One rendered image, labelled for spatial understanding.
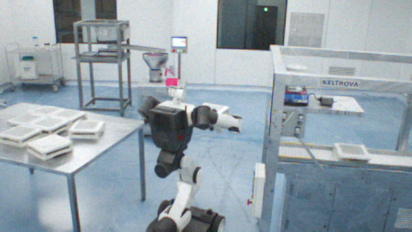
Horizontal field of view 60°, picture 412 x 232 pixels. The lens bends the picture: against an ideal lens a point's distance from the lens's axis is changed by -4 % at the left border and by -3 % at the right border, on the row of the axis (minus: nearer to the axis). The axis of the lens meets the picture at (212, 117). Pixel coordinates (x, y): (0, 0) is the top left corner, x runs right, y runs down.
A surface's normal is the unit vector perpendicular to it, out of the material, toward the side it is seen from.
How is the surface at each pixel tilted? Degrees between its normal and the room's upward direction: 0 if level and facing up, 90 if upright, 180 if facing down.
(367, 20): 90
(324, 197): 90
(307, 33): 90
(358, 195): 90
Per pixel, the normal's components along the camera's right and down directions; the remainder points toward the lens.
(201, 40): -0.02, 0.33
